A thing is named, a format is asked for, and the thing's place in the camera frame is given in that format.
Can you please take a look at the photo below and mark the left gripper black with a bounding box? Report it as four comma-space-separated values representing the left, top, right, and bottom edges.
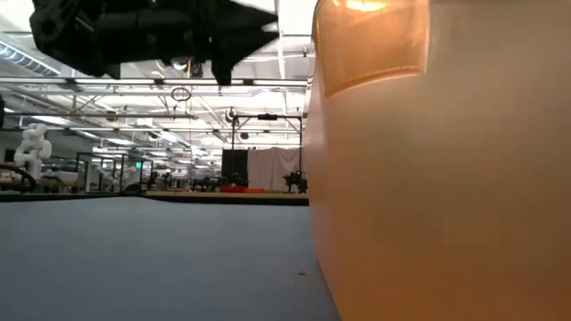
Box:
29, 0, 280, 86

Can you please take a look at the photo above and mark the orange translucent plastic bin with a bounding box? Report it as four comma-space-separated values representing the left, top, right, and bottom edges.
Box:
302, 0, 571, 321

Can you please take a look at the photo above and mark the long ceiling light bar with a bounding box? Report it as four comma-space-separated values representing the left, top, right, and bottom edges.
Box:
0, 76, 309, 87

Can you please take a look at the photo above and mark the black upright panel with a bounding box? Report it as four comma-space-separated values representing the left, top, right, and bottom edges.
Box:
221, 149, 250, 187

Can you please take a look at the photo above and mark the pink curtain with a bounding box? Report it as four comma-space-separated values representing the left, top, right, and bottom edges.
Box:
247, 146, 307, 191

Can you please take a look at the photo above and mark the green-lit black robot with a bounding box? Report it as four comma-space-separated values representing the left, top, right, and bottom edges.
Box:
282, 170, 309, 194

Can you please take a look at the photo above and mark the blue table mat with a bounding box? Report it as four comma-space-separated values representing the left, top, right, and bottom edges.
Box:
0, 195, 343, 321

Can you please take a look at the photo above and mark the black hanging cable loop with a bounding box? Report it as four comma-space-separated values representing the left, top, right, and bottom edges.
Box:
170, 86, 193, 103

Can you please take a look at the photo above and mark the black gantry frame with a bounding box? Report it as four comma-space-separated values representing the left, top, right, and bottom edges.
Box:
229, 113, 304, 151

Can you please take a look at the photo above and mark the black-framed glass enclosure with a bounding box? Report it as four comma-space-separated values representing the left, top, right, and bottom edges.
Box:
75, 152, 155, 193

